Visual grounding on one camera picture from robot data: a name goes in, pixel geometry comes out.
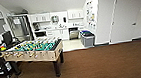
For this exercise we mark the stainless steel dishwasher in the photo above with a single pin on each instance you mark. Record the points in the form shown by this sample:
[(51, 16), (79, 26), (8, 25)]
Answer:
[(73, 33)]

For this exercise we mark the grey trash bins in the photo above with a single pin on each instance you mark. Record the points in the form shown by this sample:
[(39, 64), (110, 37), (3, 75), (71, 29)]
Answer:
[(84, 33)]

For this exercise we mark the grey paper towel dispenser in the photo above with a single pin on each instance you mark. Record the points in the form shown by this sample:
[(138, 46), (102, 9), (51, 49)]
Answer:
[(55, 19)]

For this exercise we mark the wooden foosball table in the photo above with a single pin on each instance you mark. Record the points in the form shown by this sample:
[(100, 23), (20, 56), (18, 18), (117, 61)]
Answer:
[(37, 50)]

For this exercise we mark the countertop coffee machine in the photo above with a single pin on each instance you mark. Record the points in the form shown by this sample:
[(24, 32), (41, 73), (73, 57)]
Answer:
[(36, 27)]

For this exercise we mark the white door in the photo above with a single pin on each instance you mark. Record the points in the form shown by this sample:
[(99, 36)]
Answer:
[(124, 18)]

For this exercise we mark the white three door wall cabinet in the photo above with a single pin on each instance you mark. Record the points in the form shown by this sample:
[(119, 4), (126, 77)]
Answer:
[(75, 14)]

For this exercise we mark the large printed wall poster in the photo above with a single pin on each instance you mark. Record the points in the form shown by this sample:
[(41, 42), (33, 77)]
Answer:
[(90, 15)]

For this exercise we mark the white wide wall cabinet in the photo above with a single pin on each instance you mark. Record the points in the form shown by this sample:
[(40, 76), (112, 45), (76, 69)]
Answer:
[(40, 17)]

